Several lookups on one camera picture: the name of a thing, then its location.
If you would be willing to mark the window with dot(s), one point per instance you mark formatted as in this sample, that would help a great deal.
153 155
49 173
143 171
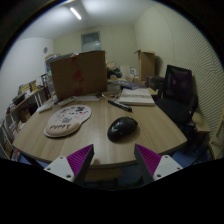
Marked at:
91 41

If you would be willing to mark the wooden shelf unit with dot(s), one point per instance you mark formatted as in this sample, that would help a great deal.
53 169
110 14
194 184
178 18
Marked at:
20 103

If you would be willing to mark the blue book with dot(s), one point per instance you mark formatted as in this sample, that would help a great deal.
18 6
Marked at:
133 85

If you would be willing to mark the black computer mouse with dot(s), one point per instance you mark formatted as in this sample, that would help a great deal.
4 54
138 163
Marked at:
121 128

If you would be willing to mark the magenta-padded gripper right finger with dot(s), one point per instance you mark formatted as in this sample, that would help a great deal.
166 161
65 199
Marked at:
165 166

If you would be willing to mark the white remote control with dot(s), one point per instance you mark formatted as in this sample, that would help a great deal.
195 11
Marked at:
67 101

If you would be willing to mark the black office chair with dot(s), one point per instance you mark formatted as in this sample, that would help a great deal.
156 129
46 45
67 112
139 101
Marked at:
178 90

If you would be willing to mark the light wooden chair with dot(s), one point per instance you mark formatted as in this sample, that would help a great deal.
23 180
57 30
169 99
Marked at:
216 140

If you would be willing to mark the ceiling tube light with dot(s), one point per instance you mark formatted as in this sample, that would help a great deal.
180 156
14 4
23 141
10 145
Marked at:
75 13

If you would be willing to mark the printed beige mouse pad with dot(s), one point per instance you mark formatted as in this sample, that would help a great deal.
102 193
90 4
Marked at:
68 120

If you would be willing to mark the round wall clock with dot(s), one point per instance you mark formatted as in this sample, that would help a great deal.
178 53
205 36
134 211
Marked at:
45 50

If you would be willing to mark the large brown cardboard box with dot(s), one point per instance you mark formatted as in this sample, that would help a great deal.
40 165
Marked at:
78 75

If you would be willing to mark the white paper sheet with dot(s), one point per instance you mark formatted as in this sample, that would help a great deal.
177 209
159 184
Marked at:
88 98

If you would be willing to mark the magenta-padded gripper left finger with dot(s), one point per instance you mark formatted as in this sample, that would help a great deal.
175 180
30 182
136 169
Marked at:
61 166

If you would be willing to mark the tall open cardboard box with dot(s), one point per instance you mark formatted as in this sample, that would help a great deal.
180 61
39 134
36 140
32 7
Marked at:
146 65

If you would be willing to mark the white open book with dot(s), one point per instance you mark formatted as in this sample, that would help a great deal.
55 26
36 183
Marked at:
136 96

